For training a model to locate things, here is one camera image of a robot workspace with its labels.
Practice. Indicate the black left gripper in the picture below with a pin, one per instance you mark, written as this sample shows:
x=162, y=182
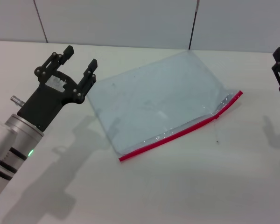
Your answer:
x=45, y=102

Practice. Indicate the clear document bag red zipper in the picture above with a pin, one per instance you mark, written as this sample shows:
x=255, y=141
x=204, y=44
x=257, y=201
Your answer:
x=158, y=98

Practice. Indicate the silver connector plug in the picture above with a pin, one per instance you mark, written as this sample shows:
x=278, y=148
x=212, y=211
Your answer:
x=16, y=100

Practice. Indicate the thin black pole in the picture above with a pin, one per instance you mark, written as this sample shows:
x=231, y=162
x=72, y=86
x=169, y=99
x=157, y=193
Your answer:
x=193, y=25

